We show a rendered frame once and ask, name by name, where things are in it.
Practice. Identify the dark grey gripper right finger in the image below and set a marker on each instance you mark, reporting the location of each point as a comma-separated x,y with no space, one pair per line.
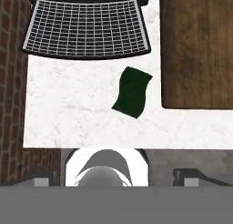
188,177

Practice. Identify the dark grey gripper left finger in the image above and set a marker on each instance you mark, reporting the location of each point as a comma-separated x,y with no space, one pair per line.
42,176

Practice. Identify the dark green sponge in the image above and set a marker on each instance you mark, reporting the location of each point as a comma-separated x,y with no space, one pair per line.
132,93

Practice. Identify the brown wooden cutting board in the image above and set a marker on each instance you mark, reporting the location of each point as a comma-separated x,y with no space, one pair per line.
197,48

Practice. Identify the white and grey round object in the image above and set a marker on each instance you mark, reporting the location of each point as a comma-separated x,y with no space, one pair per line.
106,168

